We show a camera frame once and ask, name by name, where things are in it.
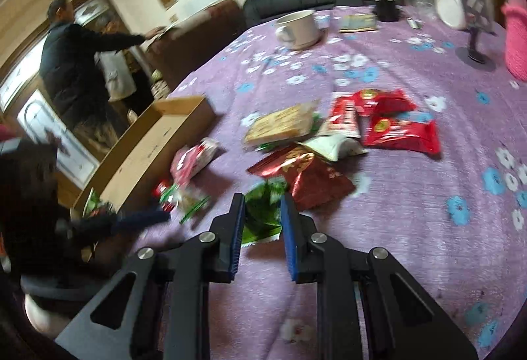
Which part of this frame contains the tan snack packet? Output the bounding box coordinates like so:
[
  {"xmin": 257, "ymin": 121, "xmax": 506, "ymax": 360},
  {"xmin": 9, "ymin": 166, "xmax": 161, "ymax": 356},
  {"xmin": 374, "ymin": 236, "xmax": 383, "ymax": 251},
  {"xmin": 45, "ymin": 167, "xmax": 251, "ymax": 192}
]
[{"xmin": 242, "ymin": 102, "xmax": 319, "ymax": 147}]

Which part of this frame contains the pink knitted item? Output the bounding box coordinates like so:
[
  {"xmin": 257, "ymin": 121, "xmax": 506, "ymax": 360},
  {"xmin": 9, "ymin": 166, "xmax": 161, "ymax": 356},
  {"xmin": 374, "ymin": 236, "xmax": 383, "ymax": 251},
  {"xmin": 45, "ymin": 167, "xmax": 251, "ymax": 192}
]
[{"xmin": 500, "ymin": 0, "xmax": 527, "ymax": 81}]

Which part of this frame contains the clear red green snack packet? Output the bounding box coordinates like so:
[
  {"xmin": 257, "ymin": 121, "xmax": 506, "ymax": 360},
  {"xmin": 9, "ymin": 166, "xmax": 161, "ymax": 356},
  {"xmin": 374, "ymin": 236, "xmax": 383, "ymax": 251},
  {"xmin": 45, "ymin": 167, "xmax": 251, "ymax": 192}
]
[{"xmin": 153, "ymin": 178, "xmax": 211, "ymax": 224}]

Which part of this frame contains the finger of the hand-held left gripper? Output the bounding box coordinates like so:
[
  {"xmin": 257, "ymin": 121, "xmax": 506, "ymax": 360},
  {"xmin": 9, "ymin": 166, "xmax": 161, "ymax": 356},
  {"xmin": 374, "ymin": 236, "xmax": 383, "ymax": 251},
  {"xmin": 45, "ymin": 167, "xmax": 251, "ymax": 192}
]
[{"xmin": 78, "ymin": 209, "xmax": 171, "ymax": 240}]

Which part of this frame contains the colourful flat packet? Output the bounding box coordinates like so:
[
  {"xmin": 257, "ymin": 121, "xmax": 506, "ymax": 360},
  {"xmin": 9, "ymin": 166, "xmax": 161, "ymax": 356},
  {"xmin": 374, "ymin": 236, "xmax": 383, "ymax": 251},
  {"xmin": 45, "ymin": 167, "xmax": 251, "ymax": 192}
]
[{"xmin": 338, "ymin": 13, "xmax": 378, "ymax": 34}]

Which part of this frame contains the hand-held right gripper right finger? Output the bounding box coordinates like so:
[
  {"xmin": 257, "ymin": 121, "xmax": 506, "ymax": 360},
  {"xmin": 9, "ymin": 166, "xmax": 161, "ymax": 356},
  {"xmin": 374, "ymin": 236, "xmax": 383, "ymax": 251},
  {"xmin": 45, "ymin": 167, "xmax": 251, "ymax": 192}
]
[{"xmin": 280, "ymin": 192, "xmax": 479, "ymax": 360}]

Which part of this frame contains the cardboard box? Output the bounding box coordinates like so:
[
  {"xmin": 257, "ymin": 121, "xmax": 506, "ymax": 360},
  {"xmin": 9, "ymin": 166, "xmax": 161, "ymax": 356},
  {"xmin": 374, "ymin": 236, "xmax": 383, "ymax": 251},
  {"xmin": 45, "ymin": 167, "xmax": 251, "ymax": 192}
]
[{"xmin": 70, "ymin": 95, "xmax": 215, "ymax": 262}]

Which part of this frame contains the small green snack packet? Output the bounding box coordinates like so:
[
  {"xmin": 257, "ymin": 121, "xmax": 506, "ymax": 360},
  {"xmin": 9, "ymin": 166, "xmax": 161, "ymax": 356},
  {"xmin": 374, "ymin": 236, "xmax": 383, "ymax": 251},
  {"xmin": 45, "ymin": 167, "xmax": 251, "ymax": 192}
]
[{"xmin": 83, "ymin": 190, "xmax": 102, "ymax": 217}]

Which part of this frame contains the white mug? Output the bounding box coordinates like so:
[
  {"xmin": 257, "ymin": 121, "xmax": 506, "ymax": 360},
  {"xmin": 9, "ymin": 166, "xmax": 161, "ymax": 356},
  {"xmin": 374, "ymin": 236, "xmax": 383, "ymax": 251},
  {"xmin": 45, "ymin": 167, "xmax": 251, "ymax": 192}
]
[{"xmin": 274, "ymin": 9, "xmax": 324, "ymax": 51}]

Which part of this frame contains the clear glass jar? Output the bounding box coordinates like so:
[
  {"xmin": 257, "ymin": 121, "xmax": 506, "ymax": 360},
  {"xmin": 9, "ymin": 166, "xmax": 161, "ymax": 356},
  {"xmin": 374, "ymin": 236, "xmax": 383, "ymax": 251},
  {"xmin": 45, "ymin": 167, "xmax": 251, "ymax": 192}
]
[{"xmin": 403, "ymin": 0, "xmax": 439, "ymax": 21}]

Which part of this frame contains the white plate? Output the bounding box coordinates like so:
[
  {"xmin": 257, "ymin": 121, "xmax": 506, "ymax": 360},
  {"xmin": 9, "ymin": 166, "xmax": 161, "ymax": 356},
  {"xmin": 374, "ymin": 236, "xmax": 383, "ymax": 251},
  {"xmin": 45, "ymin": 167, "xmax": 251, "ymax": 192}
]
[{"xmin": 434, "ymin": 0, "xmax": 468, "ymax": 30}]

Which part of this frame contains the red white snack packet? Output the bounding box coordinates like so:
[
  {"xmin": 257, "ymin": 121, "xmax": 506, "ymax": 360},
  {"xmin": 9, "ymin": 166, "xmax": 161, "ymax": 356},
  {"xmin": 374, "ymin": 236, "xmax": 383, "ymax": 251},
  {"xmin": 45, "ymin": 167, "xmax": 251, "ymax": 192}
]
[{"xmin": 319, "ymin": 91, "xmax": 363, "ymax": 139}]

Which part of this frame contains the pink white snack packet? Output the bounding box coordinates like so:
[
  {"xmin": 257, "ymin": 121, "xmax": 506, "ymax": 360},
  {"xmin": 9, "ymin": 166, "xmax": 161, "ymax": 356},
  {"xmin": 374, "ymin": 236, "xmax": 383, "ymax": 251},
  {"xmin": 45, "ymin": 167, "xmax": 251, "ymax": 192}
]
[{"xmin": 170, "ymin": 137, "xmax": 220, "ymax": 184}]

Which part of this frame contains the purple floral tablecloth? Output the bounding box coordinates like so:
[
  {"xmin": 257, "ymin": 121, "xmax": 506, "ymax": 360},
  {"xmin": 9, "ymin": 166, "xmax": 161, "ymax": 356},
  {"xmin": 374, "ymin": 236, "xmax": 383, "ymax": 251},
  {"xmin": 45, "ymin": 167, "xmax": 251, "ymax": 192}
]
[{"xmin": 82, "ymin": 5, "xmax": 527, "ymax": 360}]

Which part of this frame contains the dark red crumpled snack packet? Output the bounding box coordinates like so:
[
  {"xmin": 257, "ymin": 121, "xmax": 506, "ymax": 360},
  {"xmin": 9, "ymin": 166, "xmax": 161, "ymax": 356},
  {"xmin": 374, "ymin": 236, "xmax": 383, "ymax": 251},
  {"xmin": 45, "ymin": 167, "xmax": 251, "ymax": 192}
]
[{"xmin": 246, "ymin": 145, "xmax": 356, "ymax": 212}]

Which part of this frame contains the brown armchair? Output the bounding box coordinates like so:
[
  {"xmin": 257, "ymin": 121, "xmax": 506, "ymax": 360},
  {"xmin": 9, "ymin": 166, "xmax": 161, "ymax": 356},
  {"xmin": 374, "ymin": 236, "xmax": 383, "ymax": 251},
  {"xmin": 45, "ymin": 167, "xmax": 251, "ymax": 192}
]
[{"xmin": 145, "ymin": 0, "xmax": 245, "ymax": 94}]

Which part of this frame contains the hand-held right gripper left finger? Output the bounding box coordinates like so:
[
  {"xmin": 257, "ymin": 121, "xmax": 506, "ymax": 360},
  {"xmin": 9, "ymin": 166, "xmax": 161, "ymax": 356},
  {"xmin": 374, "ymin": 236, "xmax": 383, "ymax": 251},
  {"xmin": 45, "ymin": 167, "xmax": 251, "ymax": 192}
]
[{"xmin": 55, "ymin": 192, "xmax": 246, "ymax": 360}]

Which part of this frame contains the wooden glazed door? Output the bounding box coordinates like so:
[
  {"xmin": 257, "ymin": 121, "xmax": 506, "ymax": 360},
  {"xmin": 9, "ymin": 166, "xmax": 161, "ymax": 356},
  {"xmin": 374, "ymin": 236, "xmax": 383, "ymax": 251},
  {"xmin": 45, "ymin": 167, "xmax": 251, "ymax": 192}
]
[{"xmin": 0, "ymin": 0, "xmax": 126, "ymax": 198}]

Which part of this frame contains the white green snack packet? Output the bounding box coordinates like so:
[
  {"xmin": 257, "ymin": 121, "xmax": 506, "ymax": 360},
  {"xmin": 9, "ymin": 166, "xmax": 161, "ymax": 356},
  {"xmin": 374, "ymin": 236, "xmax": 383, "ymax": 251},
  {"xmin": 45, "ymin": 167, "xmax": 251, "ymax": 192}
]
[{"xmin": 298, "ymin": 134, "xmax": 368, "ymax": 162}]

